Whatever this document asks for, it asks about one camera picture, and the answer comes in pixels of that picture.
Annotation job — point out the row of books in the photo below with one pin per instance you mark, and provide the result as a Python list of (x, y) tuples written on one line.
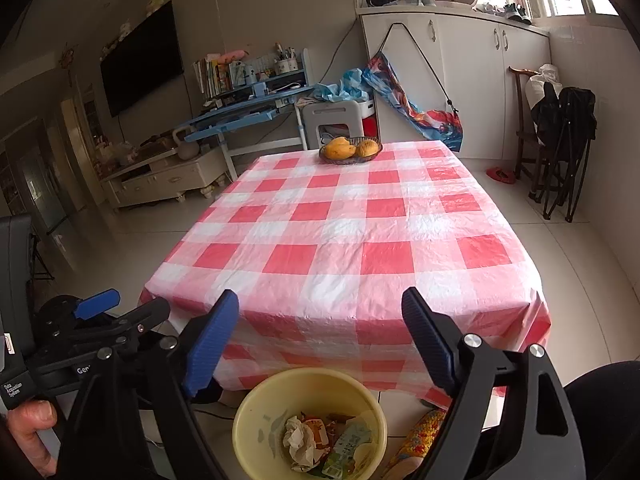
[(212, 77)]

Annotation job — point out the yellow mango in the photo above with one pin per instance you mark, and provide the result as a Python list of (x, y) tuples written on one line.
[(367, 148), (340, 149)]

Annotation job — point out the pair of sneakers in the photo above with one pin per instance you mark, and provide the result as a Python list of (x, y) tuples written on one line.
[(517, 12)]

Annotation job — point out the pink checked tablecloth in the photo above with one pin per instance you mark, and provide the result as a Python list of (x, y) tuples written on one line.
[(350, 240)]

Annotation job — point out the blue green milk carton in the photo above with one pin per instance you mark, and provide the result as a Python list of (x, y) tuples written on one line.
[(350, 447)]

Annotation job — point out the person's black trouser leg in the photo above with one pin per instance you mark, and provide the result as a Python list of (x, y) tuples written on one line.
[(610, 420)]

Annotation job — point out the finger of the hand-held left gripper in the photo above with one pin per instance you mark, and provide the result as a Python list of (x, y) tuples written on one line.
[(97, 304), (142, 317)]

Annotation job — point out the dark wicker fruit basket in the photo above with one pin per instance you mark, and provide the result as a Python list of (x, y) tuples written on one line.
[(350, 159)]

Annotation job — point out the white pen holder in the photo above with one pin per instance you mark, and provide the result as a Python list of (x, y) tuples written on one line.
[(286, 64)]

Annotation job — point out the white tissue paper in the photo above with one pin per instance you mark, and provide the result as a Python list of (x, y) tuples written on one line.
[(299, 440)]

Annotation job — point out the white plastic stool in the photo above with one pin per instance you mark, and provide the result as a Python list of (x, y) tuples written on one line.
[(332, 117)]

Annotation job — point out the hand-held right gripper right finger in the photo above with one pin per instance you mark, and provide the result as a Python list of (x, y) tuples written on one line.
[(427, 342)]

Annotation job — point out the black folding chair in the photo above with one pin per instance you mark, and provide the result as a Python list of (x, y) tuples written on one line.
[(570, 130)]

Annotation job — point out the white television stand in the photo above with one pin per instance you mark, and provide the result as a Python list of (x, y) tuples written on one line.
[(160, 180)]

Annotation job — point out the black stand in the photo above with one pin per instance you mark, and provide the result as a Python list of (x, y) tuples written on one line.
[(22, 255)]

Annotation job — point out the blue plastic bag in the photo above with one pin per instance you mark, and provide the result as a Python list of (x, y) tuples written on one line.
[(347, 87)]

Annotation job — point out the dark wooden chair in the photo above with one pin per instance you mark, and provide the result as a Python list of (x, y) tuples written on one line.
[(522, 135)]

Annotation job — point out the pink plush toy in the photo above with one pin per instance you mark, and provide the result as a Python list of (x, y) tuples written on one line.
[(234, 55)]

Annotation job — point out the beige kettlebell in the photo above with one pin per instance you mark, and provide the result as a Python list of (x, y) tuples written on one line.
[(187, 149)]

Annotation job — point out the white storage basket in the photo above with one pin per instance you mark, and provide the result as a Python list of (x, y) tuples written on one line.
[(371, 120)]

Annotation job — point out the person's left hand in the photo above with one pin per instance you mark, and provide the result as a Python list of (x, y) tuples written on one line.
[(27, 425)]

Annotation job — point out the black television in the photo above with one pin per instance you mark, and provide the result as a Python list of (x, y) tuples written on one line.
[(142, 60)]

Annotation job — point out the blue study desk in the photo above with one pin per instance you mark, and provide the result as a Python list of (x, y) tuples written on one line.
[(240, 120)]

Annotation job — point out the red slipper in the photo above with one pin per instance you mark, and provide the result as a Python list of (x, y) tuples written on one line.
[(500, 176)]

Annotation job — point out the yellow plastic bucket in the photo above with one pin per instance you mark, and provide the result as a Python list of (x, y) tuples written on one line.
[(255, 410)]

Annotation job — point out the white sack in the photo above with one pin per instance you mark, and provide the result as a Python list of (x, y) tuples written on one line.
[(542, 77)]

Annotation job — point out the cartoon print long bag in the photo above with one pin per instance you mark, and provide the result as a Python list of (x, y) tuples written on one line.
[(420, 115)]

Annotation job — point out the red orange snack bag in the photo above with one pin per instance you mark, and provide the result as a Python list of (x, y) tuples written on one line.
[(322, 432)]

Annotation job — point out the floral print slipper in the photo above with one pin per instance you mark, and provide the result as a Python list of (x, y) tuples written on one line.
[(417, 440)]

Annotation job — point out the white cabinet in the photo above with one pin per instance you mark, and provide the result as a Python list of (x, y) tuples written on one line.
[(475, 70)]

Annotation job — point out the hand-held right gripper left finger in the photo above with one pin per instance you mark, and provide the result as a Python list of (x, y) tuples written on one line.
[(210, 345)]

